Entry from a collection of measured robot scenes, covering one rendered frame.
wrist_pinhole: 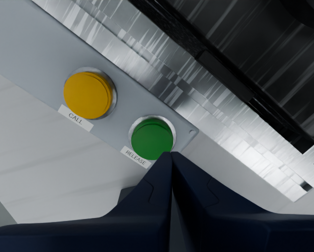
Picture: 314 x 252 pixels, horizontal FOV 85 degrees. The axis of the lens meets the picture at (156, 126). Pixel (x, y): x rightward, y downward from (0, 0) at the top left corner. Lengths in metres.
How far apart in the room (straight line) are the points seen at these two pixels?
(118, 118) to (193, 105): 0.07
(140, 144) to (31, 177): 0.27
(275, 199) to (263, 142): 0.23
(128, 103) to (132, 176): 0.19
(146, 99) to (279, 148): 0.15
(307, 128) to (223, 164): 0.16
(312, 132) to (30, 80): 0.26
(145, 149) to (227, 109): 0.09
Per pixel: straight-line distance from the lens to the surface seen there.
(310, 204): 0.47
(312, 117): 0.21
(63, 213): 0.42
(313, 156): 0.25
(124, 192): 0.33
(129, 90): 0.16
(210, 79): 0.16
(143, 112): 0.16
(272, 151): 0.22
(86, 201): 0.38
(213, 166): 0.32
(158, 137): 0.16
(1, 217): 2.12
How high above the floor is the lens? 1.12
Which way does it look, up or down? 70 degrees down
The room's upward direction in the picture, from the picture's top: 179 degrees clockwise
